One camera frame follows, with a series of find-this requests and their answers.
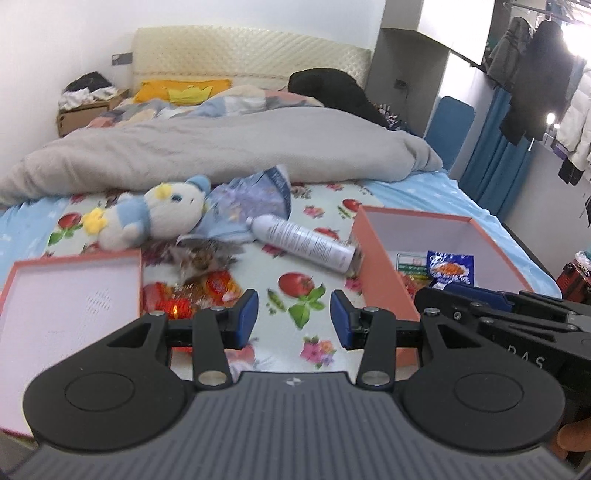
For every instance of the orange cardboard box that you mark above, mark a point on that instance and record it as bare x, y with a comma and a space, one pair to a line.
383, 263

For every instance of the green label clear snack packet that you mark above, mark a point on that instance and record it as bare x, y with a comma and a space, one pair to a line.
411, 263

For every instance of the dark snack packet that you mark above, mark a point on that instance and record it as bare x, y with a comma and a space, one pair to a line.
203, 258

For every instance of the floral bedsheet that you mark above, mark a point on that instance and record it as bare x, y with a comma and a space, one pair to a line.
277, 258

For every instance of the yellow pillow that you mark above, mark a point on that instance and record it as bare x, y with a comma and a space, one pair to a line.
157, 90

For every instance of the orange box lid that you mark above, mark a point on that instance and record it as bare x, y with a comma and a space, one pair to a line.
60, 314

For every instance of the black hanging coat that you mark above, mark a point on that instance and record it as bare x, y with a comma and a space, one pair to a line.
538, 83

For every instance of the pile of clothes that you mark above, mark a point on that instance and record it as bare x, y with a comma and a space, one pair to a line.
87, 85

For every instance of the blue snack packet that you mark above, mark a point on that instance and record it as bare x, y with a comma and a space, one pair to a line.
450, 267

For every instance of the striped cloth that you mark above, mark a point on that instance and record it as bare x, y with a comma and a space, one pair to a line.
390, 117

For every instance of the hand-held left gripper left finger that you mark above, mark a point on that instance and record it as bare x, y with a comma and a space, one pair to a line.
247, 318

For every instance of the brown cardboard box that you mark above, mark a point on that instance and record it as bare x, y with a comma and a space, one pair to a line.
78, 117

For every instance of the black clothing heap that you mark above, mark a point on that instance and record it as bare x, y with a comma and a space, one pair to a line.
332, 90

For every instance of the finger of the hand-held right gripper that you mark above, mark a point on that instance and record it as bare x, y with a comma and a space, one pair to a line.
436, 300
464, 291

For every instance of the grey wall cabinet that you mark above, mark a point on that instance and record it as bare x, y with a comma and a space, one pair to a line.
457, 27

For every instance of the white spray can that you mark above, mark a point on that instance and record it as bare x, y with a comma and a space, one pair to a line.
300, 240

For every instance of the large red snack packet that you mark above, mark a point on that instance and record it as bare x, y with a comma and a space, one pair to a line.
159, 295

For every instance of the patchwork quilt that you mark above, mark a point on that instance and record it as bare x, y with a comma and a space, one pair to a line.
249, 104

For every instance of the cream padded headboard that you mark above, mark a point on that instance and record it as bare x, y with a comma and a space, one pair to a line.
254, 50

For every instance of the white hanging jacket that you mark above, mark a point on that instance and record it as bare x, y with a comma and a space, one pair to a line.
577, 120

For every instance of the blue chair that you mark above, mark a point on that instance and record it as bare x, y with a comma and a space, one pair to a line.
450, 129

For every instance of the blue curtain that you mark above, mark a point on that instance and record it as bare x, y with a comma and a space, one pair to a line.
494, 161

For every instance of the blue plastic bag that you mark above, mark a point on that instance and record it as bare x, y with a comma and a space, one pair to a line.
249, 203

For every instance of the grey wall socket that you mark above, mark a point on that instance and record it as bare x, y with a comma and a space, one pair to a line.
122, 58

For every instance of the grey duvet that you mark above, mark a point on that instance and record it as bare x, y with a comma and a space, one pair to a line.
231, 143

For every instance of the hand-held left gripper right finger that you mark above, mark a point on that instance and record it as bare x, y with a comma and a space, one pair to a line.
339, 318

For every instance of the white and blue plush toy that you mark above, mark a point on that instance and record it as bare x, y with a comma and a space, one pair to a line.
161, 212

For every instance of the person's right hand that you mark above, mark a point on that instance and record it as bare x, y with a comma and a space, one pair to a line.
575, 438

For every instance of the red case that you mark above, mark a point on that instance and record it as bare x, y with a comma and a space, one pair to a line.
575, 281

